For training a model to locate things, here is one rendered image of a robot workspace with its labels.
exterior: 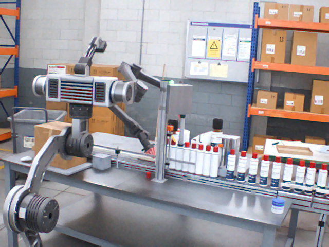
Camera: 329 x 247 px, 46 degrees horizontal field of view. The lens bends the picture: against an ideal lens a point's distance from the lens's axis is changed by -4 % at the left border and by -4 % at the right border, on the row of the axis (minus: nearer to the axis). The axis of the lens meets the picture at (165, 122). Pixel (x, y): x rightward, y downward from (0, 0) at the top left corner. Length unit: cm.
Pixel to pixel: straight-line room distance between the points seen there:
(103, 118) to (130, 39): 191
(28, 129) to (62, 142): 275
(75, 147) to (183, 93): 79
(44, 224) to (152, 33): 577
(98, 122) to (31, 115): 110
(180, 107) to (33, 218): 120
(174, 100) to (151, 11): 495
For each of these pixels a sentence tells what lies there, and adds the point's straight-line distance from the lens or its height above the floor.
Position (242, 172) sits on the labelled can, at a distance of 266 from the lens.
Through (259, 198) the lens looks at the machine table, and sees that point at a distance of 259.
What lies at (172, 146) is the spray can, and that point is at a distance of 280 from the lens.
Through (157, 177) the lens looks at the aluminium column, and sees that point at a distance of 274.
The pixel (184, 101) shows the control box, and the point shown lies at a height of 137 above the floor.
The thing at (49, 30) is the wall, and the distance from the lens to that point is 832.
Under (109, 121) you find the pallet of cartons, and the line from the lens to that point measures 619.
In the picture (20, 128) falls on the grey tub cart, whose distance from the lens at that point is 507.
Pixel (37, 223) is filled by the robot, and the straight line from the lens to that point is 198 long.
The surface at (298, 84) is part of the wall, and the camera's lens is 707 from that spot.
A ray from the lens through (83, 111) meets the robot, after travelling 227.
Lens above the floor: 169
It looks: 10 degrees down
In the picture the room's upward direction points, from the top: 3 degrees clockwise
